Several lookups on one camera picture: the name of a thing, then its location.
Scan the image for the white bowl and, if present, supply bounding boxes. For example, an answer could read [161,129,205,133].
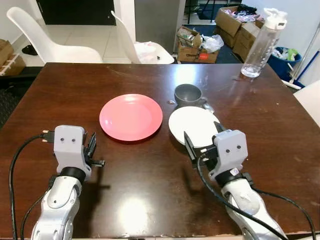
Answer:
[168,106,222,149]

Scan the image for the metal spoon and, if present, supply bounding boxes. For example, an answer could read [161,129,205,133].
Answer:
[200,101,216,114]

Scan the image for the pink plate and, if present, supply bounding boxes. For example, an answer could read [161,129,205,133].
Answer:
[99,93,164,142]

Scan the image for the grey cup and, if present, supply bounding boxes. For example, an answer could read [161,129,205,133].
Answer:
[173,83,208,107]

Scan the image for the small open cardboard box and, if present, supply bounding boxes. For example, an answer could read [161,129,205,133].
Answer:
[176,26,219,64]

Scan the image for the white crumpled plastic bag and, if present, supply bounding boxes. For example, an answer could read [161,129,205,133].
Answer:
[200,34,224,53]

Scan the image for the blue waste bin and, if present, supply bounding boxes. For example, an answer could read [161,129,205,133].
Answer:
[268,46,303,82]

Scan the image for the clear water bottle white lid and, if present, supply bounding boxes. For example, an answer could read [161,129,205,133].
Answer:
[241,7,288,79]

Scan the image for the large cardboard box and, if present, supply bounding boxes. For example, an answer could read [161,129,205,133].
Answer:
[215,6,266,63]

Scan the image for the translucent plastic bag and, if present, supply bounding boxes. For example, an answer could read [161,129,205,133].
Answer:
[134,41,160,64]

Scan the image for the black shoe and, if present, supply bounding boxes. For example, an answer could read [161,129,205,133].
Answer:
[22,45,38,56]

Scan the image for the silver broom pole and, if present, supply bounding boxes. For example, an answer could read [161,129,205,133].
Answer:
[290,25,320,81]

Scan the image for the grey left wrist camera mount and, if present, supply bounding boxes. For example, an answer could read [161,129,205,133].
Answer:
[53,125,92,181]

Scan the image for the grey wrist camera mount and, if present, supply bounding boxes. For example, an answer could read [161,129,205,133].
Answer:
[209,129,248,181]
[53,125,92,181]

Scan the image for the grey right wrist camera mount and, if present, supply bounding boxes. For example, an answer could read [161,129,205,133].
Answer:
[209,129,248,181]

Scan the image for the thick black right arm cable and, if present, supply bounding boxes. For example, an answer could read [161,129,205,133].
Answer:
[196,156,276,240]

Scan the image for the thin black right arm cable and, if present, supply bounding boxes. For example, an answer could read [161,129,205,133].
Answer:
[250,186,318,240]

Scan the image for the mop with blue handle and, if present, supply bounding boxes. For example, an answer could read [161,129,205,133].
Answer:
[284,49,320,91]

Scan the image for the strapped cardboard box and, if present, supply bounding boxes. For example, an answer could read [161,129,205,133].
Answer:
[0,39,27,77]

